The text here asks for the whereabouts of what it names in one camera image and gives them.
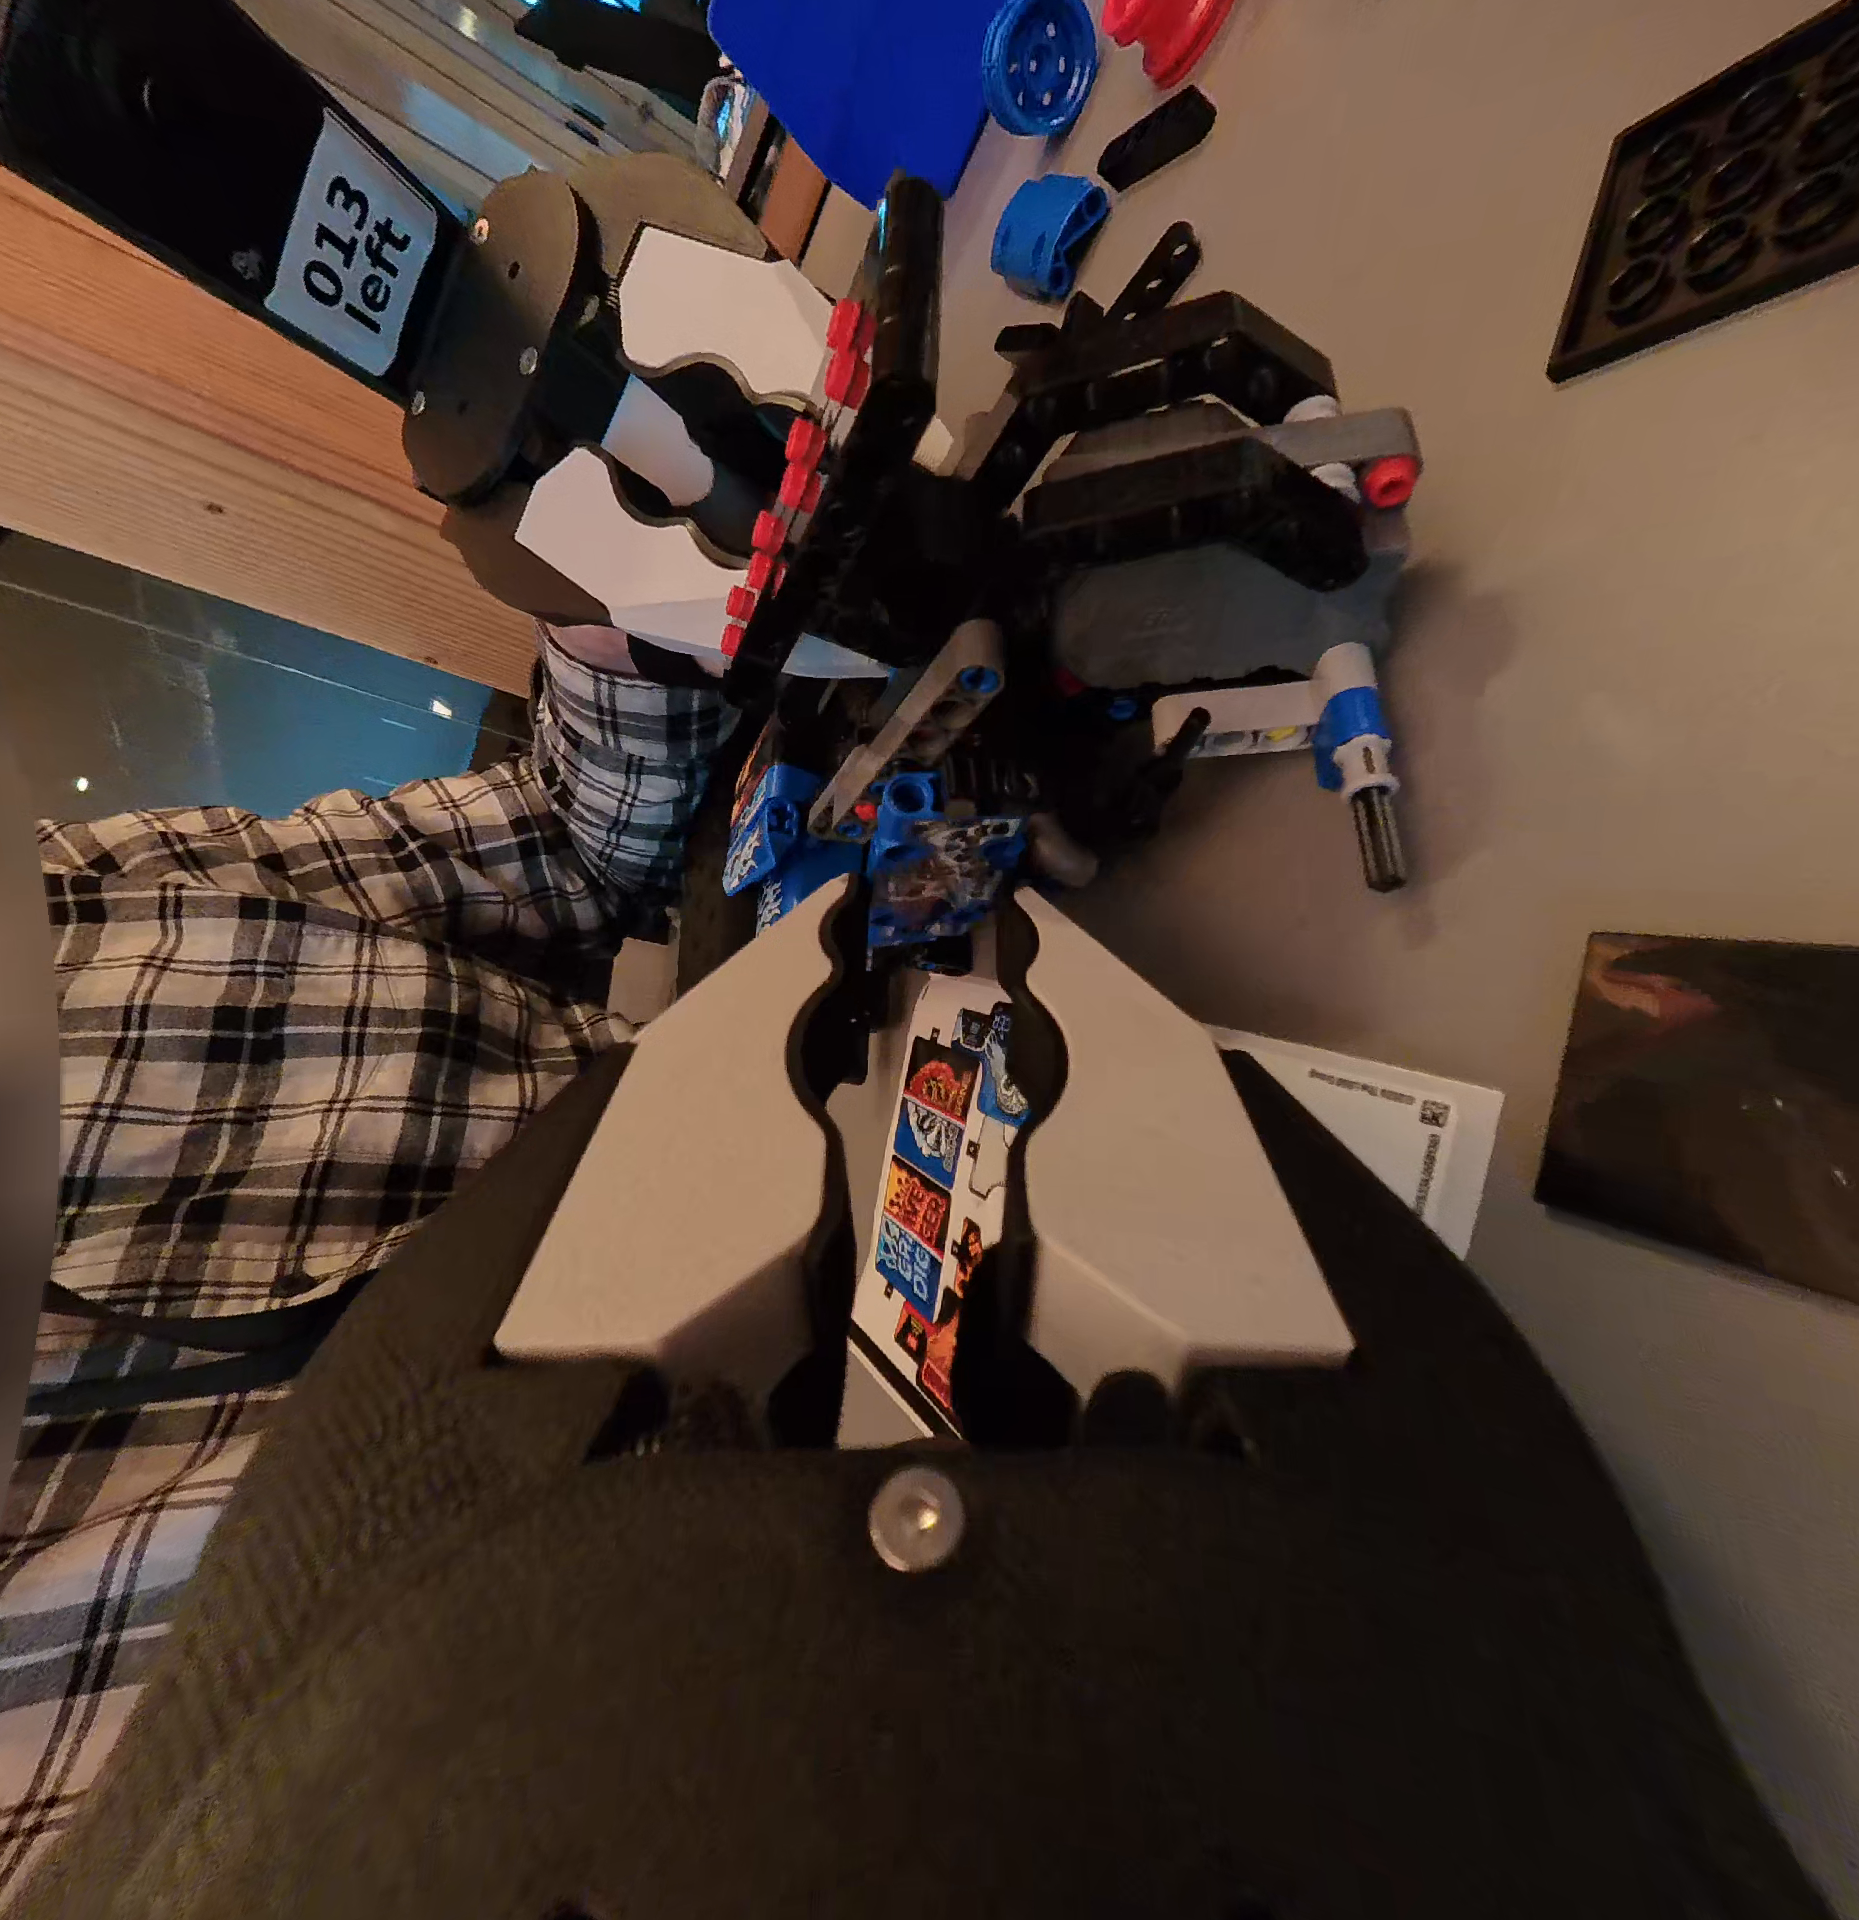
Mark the black square plate piece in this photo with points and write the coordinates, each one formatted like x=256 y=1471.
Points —
x=1739 y=195

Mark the blue wheel rim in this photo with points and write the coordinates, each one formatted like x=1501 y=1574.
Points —
x=1035 y=67
x=1051 y=237

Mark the colourful sticker sheet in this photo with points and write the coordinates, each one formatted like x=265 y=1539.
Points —
x=1320 y=1125

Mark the wooden board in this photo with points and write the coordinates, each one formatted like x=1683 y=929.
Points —
x=192 y=450

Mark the blue skull sticker panel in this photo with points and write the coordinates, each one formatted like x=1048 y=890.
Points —
x=943 y=870

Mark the red wheel rim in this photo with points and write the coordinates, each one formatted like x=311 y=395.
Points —
x=1169 y=39

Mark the black toy set box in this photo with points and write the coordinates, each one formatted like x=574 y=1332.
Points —
x=1725 y=1125

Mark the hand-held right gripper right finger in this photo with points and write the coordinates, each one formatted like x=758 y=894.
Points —
x=1169 y=1200

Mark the blue storage bin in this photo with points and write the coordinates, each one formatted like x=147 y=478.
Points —
x=854 y=92

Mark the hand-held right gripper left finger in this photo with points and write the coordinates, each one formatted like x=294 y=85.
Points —
x=673 y=1187

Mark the black beam piece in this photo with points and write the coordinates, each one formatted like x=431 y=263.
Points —
x=1158 y=135

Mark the person's left forearm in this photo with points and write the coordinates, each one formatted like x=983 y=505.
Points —
x=628 y=779

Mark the toy brick truck model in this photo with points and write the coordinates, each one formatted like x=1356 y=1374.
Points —
x=1169 y=497

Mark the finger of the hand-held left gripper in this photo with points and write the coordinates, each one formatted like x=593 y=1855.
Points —
x=614 y=555
x=719 y=307

